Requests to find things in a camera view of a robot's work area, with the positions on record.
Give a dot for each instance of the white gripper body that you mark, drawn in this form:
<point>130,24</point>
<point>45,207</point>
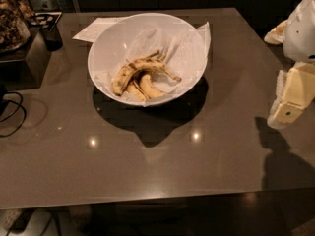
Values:
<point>301,34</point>

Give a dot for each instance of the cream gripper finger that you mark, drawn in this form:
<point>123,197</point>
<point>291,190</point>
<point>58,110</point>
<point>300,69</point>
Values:
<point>295,90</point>
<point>276,35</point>

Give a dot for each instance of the large spotted banana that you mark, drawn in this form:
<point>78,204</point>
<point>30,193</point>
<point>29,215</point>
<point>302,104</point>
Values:
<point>129,70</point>

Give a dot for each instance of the small banana in bowl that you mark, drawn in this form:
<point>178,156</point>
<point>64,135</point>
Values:
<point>148,88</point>

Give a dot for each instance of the white bowl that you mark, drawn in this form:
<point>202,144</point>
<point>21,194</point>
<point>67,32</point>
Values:
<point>108,49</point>

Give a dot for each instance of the white paper liner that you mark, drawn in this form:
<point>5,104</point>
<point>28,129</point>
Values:
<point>183,53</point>

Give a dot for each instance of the white paper sheet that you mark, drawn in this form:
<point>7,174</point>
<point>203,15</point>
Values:
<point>96,28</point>

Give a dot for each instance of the black patterned cup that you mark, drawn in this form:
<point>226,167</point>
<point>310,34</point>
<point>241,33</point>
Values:
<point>47,24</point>

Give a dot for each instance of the dark box stand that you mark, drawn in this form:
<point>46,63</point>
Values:
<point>26,67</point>

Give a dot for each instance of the dried flower arrangement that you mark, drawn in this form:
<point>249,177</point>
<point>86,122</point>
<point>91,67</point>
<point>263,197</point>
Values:
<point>15,18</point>

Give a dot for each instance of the white power strip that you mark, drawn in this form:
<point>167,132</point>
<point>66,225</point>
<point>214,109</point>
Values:
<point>16,219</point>

